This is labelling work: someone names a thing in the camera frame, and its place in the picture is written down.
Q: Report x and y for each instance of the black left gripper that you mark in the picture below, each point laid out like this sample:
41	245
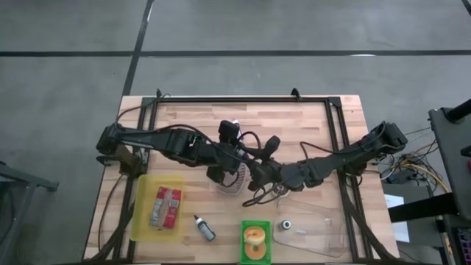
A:
224	158

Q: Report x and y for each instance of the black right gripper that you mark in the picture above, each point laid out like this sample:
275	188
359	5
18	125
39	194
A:
265	174

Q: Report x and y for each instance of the red snack packet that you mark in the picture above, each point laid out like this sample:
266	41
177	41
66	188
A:
167	206

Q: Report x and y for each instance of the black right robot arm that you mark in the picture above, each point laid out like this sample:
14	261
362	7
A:
349	154

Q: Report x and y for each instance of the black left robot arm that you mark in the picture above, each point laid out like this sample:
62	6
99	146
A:
154	138

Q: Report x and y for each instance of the green plastic basket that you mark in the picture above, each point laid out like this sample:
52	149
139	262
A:
268	239

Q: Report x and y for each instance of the clear plastic container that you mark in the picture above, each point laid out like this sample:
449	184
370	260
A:
316	235

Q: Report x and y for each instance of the yellow plastic bin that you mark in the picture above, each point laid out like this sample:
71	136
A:
143	221

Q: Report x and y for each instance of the white paper sheet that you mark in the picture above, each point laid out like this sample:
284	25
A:
399	228

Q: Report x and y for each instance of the black crossbar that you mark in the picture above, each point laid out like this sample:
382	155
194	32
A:
423	208

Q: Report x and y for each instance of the dark grey cart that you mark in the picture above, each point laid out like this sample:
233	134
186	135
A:
452	154

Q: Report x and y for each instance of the grey metal stand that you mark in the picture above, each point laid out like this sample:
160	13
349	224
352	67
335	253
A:
22	178

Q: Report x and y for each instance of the blue crate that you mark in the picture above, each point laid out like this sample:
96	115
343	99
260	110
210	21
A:
465	243

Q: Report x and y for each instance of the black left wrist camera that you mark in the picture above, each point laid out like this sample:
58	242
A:
228	130

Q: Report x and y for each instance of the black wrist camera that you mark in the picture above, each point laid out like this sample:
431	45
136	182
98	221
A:
228	130
273	143

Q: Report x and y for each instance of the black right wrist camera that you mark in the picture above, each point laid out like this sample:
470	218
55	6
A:
273	143

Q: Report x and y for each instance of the black aluminium table frame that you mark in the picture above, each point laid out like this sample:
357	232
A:
239	99

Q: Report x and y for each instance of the black frame clamp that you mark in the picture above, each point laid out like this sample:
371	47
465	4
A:
158	92
295	93

